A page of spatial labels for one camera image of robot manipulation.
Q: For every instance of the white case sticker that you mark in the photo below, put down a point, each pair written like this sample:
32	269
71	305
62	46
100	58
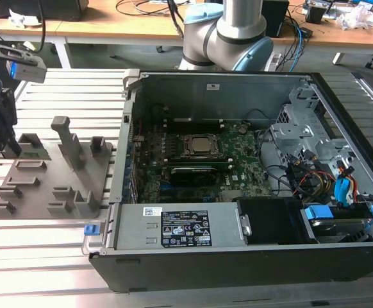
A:
213	86

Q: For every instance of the small black box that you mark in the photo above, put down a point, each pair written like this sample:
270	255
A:
316	13

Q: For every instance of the silver CPU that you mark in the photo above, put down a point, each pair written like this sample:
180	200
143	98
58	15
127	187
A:
203	145

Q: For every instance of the silver metal drive cage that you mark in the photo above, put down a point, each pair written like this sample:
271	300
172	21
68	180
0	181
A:
289	134

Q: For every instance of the wooden desk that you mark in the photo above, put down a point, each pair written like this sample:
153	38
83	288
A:
87	27

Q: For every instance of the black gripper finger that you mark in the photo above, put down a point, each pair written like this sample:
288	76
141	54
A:
8	109

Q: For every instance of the black plastic fan shroud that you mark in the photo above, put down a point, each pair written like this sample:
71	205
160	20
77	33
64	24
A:
270	221

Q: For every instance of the black camera bracket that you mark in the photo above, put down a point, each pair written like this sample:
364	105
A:
13	53

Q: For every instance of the large black desk device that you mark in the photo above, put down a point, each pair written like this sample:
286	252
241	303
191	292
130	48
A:
61	8

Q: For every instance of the black tall speaker box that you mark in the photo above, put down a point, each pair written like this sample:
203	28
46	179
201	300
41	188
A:
274	16

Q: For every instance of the round coin battery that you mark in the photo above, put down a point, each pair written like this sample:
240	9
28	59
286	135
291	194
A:
242	129

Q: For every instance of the black caster wheel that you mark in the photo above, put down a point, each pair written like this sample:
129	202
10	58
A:
159	49

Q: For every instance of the clear plastic bag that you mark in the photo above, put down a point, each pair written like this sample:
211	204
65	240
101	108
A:
356	17

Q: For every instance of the white power strip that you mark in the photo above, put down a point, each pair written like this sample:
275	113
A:
274	61

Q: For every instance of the green motherboard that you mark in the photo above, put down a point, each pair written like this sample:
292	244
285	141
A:
247	167

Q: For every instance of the grey parts rack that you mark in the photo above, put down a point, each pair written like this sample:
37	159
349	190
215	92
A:
45	179

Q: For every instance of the hard disk in blue carrier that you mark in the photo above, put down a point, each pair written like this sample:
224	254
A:
319	212

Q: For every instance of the black RAM slot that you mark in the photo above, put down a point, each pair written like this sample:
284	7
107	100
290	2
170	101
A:
193	129
226	167
225	159

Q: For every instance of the grey power supply unit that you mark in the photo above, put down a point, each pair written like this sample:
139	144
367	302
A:
135	224

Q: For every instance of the black open PC case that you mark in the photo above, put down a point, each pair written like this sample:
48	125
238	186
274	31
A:
205	269

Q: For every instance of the black power supply label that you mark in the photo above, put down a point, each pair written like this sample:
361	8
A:
186	227

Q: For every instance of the green RAM stick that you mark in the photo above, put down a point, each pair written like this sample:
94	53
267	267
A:
193	121
34	151

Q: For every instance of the black graphics card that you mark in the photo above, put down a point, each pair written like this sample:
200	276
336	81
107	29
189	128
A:
193	176

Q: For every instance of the blue case latch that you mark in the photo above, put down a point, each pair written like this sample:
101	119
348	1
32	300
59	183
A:
90	230

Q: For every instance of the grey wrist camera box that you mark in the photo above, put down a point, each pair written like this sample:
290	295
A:
29	73

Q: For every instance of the white crumpled paper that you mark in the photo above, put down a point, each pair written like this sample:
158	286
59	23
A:
23	17

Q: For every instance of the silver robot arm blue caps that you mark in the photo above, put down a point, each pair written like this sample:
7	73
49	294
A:
241	19

